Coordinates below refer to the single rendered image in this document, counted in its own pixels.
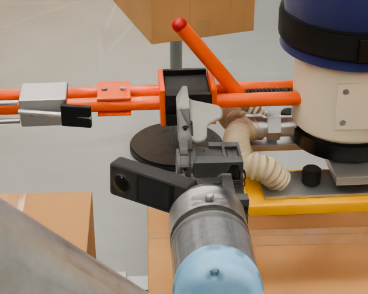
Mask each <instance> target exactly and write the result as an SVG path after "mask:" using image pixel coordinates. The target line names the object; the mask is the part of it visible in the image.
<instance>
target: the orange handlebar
mask: <svg viewBox="0 0 368 294"><path fill-rule="evenodd" d="M238 83H239V84H240V85H241V86H242V88H243V89H244V93H228V92H227V91H226V90H225V89H224V88H223V87H222V86H221V84H220V83H219V82H216V88H217V105H218V106H219V107H221V108H227V107H263V106H298V105H300V104H301V96H300V94H299V92H298V91H293V80H272V81H253V82H238ZM286 87H288V88H290V87H291V88H292V92H256V93H246V90H247V89H252V88H253V89H255V88H257V89H259V88H261V89H263V88H265V89H266V88H269V89H270V88H273V89H274V88H286ZM20 91H21V89H0V100H18V106H0V115H16V114H18V110H19V109H20V108H19V96H20ZM67 104H73V105H83V106H91V112H98V117H104V116H130V115H131V111H139V110H160V100H159V89H158V85H130V81H129V80H128V81H108V82H98V86H85V87H68V99H67Z"/></svg>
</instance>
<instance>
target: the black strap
mask: <svg viewBox="0 0 368 294"><path fill-rule="evenodd" d="M278 31H279V34H280V36H281V37H282V38H283V39H284V40H285V41H286V42H287V43H288V44H290V45H291V46H293V47H294V48H296V49H298V50H301V51H303V52H305V53H308V54H311V55H315V56H318V57H322V58H327V59H331V60H337V61H346V62H358V63H368V33H352V32H345V31H336V30H331V29H327V28H323V27H319V26H314V25H312V24H308V23H306V22H304V21H302V20H300V19H298V18H296V17H294V16H293V15H291V14H289V13H288V12H287V11H286V10H285V8H284V0H282V1H281V3H280V5H279V20H278Z"/></svg>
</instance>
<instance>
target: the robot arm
mask: <svg viewBox="0 0 368 294"><path fill-rule="evenodd" d="M176 115H177V123H178V141H179V149H176V173H173V172H170V171H167V170H163V169H160V168H157V167H154V166H150V165H147V164H144V163H140V162H137V161H135V160H131V159H128V158H125V157H118V158H117V159H115V160H114V161H112V162H111V163H110V192H111V194H113V195H116V196H118V197H122V198H125V199H127V200H130V201H134V202H137V203H139V204H143V205H146V206H148V207H152V208H155V209H158V210H160V211H164V212H167V213H169V216H168V223H169V237H170V244H171V257H172V270H173V289H172V294H264V288H263V282H262V278H261V275H260V273H259V271H258V267H257V264H256V259H255V255H254V250H253V247H252V242H251V237H250V234H249V229H248V208H249V197H248V193H246V194H244V186H245V180H246V172H245V170H244V169H243V166H244V161H243V158H242V154H241V150H240V147H239V142H208V147H195V148H192V143H194V144H201V143H203V142H204V141H205V140H206V138H207V127H208V126H209V125H210V124H212V123H214V122H216V121H218V120H220V119H221V118H222V116H223V111H222V109H221V107H219V106H218V105H215V104H210V103H204V102H200V101H195V100H192V99H190V98H189V97H188V89H187V86H182V88H181V89H180V91H179V93H178V95H177V96H176ZM190 124H192V126H193V136H192V135H191V125H190ZM243 173H244V176H245V178H244V179H243ZM243 182H244V185H243ZM0 294H150V293H149V292H147V291H146V290H144V289H143V288H141V287H139V286H138V285H136V284H135V283H133V282H132V281H130V280H128V279H127V278H125V277H124V276H122V275H120V274H119V273H117V272H116V271H114V270H113V269H111V268H109V267H108V266H107V265H105V264H103V263H102V262H100V261H99V260H97V259H95V258H94V257H92V256H91V255H89V254H88V253H86V252H84V251H83V250H81V249H80V248H78V247H77V246H75V245H73V244H72V243H70V242H69V241H67V240H65V239H64V238H63V237H61V236H59V235H58V234H56V233H55V232H53V231H52V230H50V229H49V228H47V227H45V226H44V225H42V224H41V223H39V222H38V221H36V220H34V219H33V218H31V217H30V216H28V215H27V214H25V213H23V212H22V211H20V210H19V209H17V208H15V207H14V206H13V205H11V204H9V203H8V202H6V201H5V200H3V199H2V198H0Z"/></svg>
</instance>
